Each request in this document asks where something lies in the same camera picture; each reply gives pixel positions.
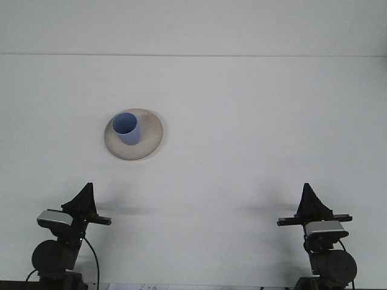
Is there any pale round plate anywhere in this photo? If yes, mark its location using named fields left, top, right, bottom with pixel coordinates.
left=104, top=108, right=166, bottom=161

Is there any pale blue cup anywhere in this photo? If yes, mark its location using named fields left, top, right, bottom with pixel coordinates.
left=112, top=112, right=141, bottom=146

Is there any long black arm cable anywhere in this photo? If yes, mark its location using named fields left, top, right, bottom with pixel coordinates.
left=82, top=237, right=100, bottom=288

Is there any white printed paper sheet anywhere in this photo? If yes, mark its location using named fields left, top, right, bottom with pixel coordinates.
left=108, top=283, right=170, bottom=290

